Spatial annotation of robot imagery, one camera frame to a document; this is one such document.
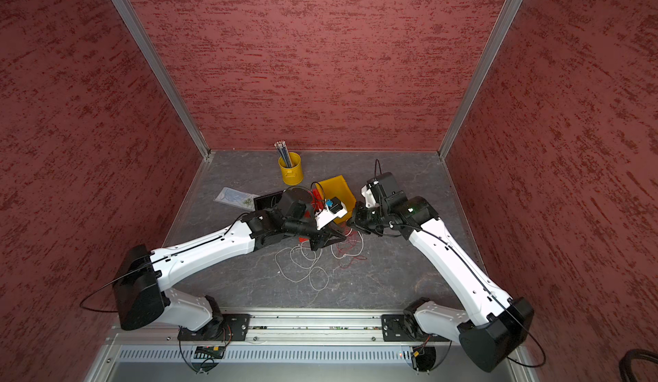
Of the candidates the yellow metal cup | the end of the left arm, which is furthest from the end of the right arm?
the yellow metal cup

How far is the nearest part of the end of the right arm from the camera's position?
2.00 feet

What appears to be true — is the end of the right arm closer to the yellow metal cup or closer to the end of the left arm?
the end of the left arm
